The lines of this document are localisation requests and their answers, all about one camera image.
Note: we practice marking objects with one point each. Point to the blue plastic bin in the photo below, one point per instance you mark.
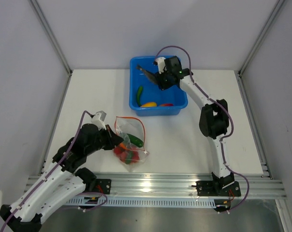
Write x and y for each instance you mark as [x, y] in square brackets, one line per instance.
[152, 93]

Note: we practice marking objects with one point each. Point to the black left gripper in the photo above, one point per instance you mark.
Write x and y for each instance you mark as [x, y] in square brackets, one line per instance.
[113, 139]

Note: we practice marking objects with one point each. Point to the green cucumber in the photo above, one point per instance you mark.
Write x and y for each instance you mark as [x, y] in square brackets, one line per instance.
[135, 141]

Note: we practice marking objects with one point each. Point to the aluminium frame post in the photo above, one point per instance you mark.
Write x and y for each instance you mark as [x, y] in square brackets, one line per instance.
[271, 19]
[50, 35]

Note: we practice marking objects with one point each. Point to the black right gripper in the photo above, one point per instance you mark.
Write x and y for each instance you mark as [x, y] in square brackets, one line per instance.
[158, 78]

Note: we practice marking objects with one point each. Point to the right aluminium frame post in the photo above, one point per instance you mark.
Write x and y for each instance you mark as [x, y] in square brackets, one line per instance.
[271, 19]

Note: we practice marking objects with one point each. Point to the red chili pepper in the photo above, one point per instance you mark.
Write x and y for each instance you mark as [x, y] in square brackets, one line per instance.
[166, 105]

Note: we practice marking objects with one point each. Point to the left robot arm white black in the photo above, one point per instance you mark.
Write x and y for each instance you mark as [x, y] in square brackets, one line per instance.
[65, 178]

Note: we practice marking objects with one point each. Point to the slotted white cable duct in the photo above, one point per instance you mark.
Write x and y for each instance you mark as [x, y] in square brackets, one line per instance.
[143, 202]

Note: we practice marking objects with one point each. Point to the clear orange zip top bag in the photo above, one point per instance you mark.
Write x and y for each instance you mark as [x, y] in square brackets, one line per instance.
[132, 125]

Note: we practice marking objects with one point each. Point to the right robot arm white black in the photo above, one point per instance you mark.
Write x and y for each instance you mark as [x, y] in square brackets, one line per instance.
[214, 117]

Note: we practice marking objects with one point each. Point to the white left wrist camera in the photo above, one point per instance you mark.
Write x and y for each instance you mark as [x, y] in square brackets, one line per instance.
[98, 120]

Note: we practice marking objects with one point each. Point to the yellow orange bell pepper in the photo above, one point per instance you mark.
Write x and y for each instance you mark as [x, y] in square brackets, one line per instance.
[149, 104]

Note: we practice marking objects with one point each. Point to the small green chili pepper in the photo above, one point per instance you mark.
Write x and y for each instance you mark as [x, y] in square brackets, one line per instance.
[138, 95]

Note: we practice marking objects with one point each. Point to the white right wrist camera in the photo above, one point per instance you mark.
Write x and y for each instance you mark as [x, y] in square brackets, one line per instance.
[160, 63]

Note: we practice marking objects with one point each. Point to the aluminium mounting rail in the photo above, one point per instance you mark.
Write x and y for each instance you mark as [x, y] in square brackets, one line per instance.
[181, 185]

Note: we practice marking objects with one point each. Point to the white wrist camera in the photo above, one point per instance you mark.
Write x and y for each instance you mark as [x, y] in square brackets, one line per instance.
[160, 63]
[98, 120]

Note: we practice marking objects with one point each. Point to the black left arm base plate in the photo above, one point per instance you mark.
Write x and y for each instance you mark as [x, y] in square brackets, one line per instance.
[103, 186]

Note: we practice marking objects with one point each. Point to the left aluminium frame post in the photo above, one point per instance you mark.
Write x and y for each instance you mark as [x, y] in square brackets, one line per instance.
[50, 35]

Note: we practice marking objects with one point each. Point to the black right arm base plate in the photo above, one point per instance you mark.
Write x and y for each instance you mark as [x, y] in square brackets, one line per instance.
[210, 189]

